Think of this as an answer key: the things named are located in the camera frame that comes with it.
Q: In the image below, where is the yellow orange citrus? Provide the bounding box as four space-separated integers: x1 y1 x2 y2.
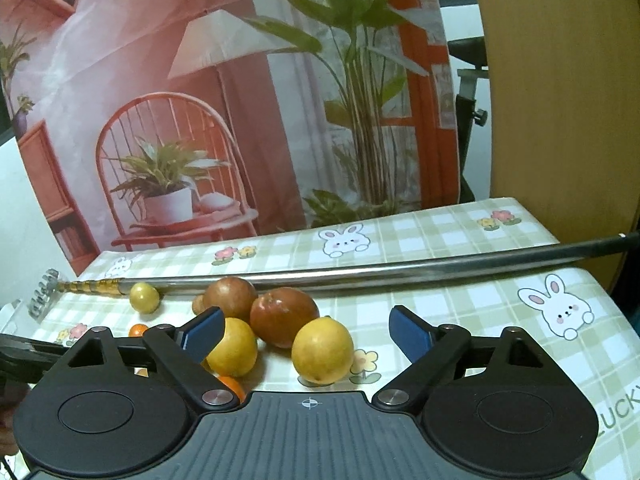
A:
206 318 258 378

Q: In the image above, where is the red brown apple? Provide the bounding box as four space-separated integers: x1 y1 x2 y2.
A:
203 276 258 323

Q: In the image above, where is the small orange tangerine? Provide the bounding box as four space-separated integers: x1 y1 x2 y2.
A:
128 324 149 337

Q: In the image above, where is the small yellow round fruit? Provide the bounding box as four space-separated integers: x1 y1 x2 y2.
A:
129 282 160 314

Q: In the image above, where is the yellow lemon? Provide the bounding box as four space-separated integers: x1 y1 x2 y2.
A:
291 316 355 386

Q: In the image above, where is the small brown kiwi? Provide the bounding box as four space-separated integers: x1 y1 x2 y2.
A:
192 295 205 315

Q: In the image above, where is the long metal back scratcher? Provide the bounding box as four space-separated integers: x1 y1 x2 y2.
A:
26 231 639 321

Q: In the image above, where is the printed room backdrop cloth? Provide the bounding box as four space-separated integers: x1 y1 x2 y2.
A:
1 0 460 272

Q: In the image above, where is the black office chair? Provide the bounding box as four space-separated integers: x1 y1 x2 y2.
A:
448 36 489 203

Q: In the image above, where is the wooden board panel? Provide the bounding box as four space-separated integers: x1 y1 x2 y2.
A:
466 0 640 286

